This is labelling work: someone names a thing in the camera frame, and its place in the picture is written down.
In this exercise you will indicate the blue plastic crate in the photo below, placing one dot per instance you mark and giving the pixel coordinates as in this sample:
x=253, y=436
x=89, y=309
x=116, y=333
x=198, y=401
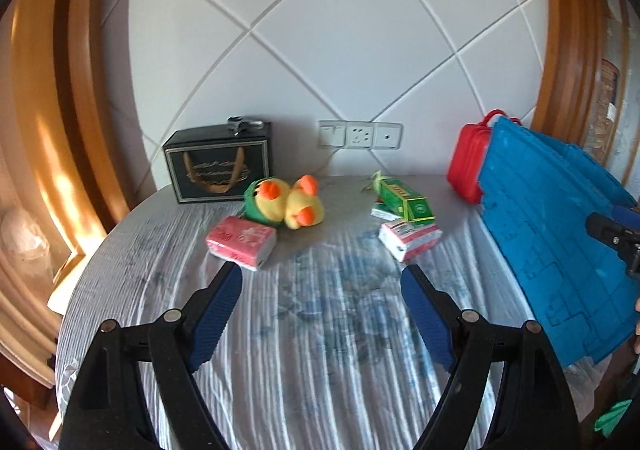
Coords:
x=540, y=230

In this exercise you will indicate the green cloth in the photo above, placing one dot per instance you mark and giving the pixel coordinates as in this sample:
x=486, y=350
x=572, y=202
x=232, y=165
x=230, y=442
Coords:
x=615, y=417

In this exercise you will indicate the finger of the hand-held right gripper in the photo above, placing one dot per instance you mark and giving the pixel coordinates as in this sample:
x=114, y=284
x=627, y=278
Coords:
x=629, y=215
x=610, y=235

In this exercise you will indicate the clear plastic bag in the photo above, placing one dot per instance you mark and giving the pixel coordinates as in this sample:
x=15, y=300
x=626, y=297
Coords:
x=22, y=245

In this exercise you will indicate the white wall switch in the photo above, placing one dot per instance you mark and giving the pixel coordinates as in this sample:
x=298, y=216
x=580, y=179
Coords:
x=332, y=133

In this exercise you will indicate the grey cloth-covered desktop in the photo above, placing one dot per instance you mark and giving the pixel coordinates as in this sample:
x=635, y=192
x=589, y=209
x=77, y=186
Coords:
x=320, y=330

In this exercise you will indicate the wooden furniture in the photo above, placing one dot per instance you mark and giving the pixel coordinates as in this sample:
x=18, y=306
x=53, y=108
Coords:
x=25, y=330

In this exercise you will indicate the green cardboard box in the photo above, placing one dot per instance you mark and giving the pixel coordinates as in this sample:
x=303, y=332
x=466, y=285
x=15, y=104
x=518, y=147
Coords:
x=405, y=197
x=382, y=212

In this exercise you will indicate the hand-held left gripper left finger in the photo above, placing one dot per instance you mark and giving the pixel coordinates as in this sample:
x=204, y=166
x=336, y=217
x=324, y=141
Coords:
x=212, y=325

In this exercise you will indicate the white wall socket panel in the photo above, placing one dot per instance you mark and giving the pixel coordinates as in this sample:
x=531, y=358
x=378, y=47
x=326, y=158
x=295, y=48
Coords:
x=388, y=135

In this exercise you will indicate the person's right hand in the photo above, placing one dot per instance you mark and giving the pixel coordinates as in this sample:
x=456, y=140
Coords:
x=637, y=330

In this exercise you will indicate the metal tool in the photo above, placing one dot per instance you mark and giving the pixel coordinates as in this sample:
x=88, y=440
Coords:
x=242, y=123

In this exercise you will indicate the black gift box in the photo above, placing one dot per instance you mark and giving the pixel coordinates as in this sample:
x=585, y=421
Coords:
x=250, y=154

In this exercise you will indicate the wooden wall frame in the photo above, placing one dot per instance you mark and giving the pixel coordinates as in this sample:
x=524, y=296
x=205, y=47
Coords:
x=85, y=79
x=570, y=54

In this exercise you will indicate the red toy suitcase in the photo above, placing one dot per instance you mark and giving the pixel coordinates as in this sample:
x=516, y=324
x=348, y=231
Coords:
x=465, y=164

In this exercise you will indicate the wooden lattice partition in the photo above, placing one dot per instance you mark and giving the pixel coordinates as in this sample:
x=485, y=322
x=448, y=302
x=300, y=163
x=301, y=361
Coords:
x=617, y=79

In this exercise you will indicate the pink tissue packet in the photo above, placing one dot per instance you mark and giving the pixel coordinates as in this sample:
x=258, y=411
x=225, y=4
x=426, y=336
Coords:
x=240, y=240
x=410, y=240

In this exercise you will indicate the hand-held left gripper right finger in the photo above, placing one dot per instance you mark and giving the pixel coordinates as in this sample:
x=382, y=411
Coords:
x=430, y=325

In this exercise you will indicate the yellow duck plush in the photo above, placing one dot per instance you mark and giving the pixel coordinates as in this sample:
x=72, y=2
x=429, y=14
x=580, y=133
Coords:
x=295, y=202

